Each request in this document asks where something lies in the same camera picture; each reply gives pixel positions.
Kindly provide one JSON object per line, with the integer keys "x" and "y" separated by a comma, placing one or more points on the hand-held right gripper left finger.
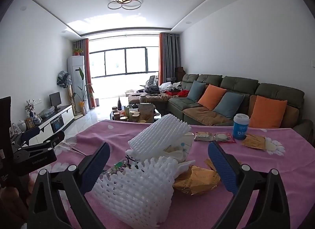
{"x": 97, "y": 165}

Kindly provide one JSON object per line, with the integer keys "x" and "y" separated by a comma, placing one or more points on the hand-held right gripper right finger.
{"x": 221, "y": 165}

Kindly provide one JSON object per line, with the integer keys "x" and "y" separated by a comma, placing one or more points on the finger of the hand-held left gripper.
{"x": 49, "y": 141}
{"x": 30, "y": 133}

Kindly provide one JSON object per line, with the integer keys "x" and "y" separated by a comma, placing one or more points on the clear green-print wrapper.
{"x": 118, "y": 166}

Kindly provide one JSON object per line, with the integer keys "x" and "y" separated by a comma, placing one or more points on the golden snack wrapper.
{"x": 196, "y": 179}

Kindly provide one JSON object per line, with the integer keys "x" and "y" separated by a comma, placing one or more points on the large white foam fruit net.
{"x": 133, "y": 192}

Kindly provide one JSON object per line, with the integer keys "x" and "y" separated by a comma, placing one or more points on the white printed plastic bag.
{"x": 179, "y": 149}

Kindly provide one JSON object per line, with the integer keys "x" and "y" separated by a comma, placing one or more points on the small white foam fruit net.
{"x": 160, "y": 133}

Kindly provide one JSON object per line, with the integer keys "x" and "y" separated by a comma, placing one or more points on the white ceramic jar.
{"x": 21, "y": 125}

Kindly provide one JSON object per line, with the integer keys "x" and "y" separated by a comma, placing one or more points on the blue white porcelain jar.
{"x": 37, "y": 120}

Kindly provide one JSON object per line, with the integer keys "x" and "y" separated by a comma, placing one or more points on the clear crystal ornament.
{"x": 15, "y": 131}

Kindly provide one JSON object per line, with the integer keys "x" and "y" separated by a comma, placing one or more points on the black cabinet appliance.
{"x": 57, "y": 124}

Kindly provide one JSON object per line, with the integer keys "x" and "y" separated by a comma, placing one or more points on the pink flower-print blanket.
{"x": 246, "y": 160}

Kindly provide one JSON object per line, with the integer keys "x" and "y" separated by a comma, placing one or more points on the small plant in vase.
{"x": 30, "y": 107}

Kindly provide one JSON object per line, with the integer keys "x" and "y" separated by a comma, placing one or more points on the patterned glass bowl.
{"x": 46, "y": 112}

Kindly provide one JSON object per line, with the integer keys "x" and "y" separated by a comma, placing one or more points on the clear red-edged packet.
{"x": 224, "y": 137}

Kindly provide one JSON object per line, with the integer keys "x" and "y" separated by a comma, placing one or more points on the clear red snack packet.
{"x": 204, "y": 136}

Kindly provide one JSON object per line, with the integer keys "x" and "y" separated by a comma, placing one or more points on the white black-topped tv cabinet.
{"x": 69, "y": 114}

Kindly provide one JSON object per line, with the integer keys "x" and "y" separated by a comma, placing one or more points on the golden brown packet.
{"x": 253, "y": 141}

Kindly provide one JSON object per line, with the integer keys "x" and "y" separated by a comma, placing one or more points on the blue paper cup white lid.
{"x": 240, "y": 128}

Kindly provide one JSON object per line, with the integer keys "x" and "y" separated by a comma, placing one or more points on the black monitor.
{"x": 55, "y": 99}

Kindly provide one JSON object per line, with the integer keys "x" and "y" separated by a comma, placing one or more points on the wooden stand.
{"x": 70, "y": 96}

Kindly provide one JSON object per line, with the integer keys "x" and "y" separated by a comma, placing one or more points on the brown sofa seat pad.
{"x": 206, "y": 115}

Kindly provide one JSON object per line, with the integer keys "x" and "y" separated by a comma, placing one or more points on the large blue cushion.
{"x": 228, "y": 106}

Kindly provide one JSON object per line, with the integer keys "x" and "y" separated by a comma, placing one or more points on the tall leafy plant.
{"x": 82, "y": 91}

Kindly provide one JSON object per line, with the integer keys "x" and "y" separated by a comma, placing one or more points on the group of jars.
{"x": 134, "y": 115}

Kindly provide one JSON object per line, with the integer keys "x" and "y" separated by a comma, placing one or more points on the green packet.
{"x": 126, "y": 110}

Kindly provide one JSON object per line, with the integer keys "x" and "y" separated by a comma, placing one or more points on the small white bin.
{"x": 97, "y": 102}

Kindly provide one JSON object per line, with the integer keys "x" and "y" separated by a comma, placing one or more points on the patterned hanging cloth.
{"x": 64, "y": 78}

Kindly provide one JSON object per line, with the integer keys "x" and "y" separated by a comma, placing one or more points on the orange cushion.
{"x": 268, "y": 112}
{"x": 211, "y": 97}

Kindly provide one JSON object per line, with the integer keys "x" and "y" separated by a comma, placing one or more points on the kraft paper snack bag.
{"x": 146, "y": 110}

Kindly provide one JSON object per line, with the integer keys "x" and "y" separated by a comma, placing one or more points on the white standing air conditioner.
{"x": 75, "y": 71}

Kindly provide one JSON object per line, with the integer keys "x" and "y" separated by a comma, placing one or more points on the brown ottoman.
{"x": 134, "y": 99}

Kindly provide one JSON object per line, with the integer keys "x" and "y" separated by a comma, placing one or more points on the black glass coffee table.
{"x": 157, "y": 115}

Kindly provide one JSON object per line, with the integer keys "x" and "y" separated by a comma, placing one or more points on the small blue cushion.
{"x": 196, "y": 91}

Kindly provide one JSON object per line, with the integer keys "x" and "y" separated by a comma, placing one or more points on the orange grey curtain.
{"x": 168, "y": 56}
{"x": 85, "y": 71}

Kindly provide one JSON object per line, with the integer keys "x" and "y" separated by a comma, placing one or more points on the red cloth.
{"x": 181, "y": 93}

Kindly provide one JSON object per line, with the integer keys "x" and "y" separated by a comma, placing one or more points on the green sectional sofa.
{"x": 238, "y": 83}

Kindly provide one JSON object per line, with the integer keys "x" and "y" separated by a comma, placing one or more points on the black bag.
{"x": 152, "y": 90}

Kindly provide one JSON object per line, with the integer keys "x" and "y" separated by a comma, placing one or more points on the small potted plant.
{"x": 77, "y": 51}

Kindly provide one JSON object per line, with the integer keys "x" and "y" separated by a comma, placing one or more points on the pile of white clothes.
{"x": 169, "y": 86}

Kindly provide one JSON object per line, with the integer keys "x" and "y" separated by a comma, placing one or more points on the brown cardboard boxes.
{"x": 180, "y": 74}

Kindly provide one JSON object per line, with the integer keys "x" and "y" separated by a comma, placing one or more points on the large black-framed window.
{"x": 123, "y": 61}

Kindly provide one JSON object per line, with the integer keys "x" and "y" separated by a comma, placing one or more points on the wooden picture frame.
{"x": 30, "y": 123}

